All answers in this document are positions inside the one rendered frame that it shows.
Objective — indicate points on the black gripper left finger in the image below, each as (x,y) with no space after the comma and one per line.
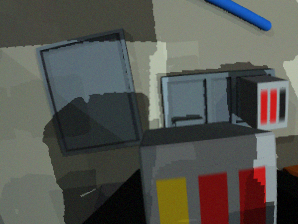
(125,206)

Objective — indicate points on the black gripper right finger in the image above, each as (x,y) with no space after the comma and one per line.
(287,198)

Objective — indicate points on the blue rod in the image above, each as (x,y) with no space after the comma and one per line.
(242,12)

